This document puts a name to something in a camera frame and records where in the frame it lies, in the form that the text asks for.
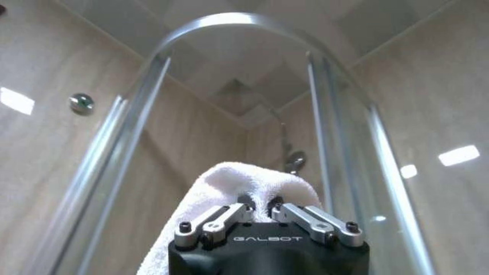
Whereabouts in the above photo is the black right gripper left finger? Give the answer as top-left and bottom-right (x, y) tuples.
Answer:
(174, 194), (255, 249)

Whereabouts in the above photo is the white terry towel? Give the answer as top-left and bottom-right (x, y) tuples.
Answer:
(134, 162), (319, 275)

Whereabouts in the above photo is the round chrome wall knob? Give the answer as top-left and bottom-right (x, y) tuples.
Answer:
(67, 92), (94, 116)

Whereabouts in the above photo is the chrome hand shower head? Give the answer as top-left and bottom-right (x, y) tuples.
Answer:
(283, 150), (307, 175)

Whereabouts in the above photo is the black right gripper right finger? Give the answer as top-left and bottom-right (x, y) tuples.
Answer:
(266, 195), (365, 248)

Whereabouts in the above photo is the curved glass shower enclosure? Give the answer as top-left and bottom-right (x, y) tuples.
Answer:
(22, 10), (438, 275)

